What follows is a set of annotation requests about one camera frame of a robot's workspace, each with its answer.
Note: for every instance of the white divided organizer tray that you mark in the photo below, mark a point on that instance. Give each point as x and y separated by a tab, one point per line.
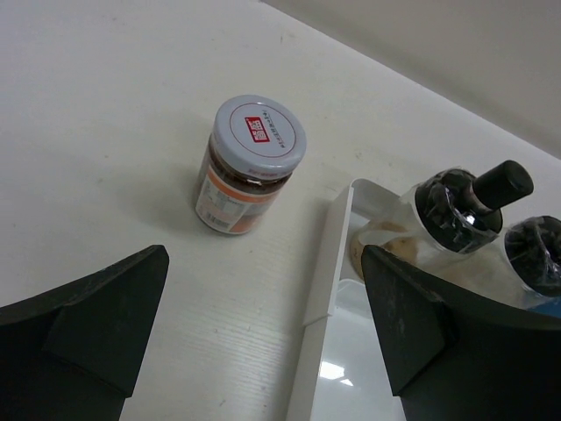
341	374

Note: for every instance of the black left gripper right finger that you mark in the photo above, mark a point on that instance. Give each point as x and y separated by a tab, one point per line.
451	354

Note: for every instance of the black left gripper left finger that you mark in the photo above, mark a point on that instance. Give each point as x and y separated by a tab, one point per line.
75	352

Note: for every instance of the white-cap orange-label spice jar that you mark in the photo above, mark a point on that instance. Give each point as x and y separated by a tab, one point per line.
253	149

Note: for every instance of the black-cap brown spice bottle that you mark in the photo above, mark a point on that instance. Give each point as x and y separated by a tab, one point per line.
445	219

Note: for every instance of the black-cap white powder bottle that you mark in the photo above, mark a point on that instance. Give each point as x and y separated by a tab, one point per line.
520	269

